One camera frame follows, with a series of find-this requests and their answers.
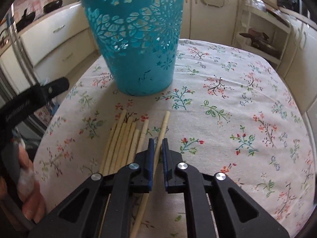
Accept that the cream chopstick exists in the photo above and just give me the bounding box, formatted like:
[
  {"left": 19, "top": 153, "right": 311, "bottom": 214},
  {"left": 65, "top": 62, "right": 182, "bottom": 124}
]
[
  {"left": 102, "top": 110, "right": 127, "bottom": 175},
  {"left": 130, "top": 111, "right": 170, "bottom": 238},
  {"left": 99, "top": 123, "right": 117, "bottom": 175},
  {"left": 127, "top": 129, "right": 140, "bottom": 164},
  {"left": 115, "top": 117, "right": 133, "bottom": 172},
  {"left": 136, "top": 119, "right": 149, "bottom": 153}
]

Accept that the teal perforated plastic basket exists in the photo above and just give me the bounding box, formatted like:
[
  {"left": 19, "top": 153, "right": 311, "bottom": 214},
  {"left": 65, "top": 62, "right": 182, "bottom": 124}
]
[{"left": 80, "top": 0, "right": 184, "bottom": 96}]

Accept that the person's left hand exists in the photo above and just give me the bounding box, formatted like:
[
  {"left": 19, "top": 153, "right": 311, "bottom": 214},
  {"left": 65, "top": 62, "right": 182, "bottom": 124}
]
[{"left": 1, "top": 141, "right": 46, "bottom": 224}]

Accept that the white drawer cabinet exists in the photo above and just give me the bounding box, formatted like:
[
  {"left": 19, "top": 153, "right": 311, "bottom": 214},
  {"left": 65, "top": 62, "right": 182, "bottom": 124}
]
[{"left": 20, "top": 2, "right": 97, "bottom": 81}]

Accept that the floral white tablecloth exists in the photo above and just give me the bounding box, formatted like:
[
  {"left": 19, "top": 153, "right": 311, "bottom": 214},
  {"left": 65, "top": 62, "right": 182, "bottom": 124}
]
[{"left": 34, "top": 39, "right": 315, "bottom": 237}]

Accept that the black wok on stove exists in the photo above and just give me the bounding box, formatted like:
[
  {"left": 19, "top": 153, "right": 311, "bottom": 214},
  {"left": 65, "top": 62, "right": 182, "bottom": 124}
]
[{"left": 16, "top": 9, "right": 35, "bottom": 32}]

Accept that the black frying pan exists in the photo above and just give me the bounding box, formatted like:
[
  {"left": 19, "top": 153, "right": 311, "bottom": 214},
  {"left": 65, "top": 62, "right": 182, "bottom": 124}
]
[{"left": 43, "top": 0, "right": 63, "bottom": 14}]

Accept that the brown pan on shelf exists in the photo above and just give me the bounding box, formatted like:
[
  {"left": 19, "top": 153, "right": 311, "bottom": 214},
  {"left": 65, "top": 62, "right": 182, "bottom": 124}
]
[{"left": 239, "top": 28, "right": 281, "bottom": 58}]

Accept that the white open shelf rack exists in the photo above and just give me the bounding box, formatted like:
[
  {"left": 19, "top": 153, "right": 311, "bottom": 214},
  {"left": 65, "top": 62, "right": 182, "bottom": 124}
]
[{"left": 232, "top": 0, "right": 292, "bottom": 69}]

